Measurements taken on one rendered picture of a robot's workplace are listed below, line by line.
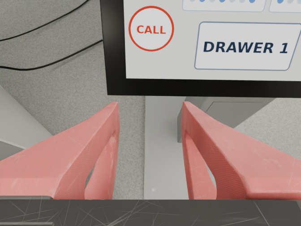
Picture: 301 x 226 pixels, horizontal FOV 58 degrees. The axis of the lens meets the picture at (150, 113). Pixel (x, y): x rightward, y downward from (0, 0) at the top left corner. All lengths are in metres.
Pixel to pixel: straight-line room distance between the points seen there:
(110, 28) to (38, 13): 1.37
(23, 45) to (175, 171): 0.97
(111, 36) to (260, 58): 0.14
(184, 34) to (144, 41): 0.04
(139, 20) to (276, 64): 0.14
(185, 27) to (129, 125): 1.03
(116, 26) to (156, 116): 1.00
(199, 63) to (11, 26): 1.42
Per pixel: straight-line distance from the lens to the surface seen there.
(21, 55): 1.52
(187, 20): 0.26
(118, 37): 0.26
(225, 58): 0.27
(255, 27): 0.27
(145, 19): 0.25
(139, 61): 0.27
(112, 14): 0.25
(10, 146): 0.55
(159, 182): 1.20
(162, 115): 1.24
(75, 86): 1.36
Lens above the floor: 1.23
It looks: 74 degrees down
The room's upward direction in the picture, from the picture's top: 3 degrees clockwise
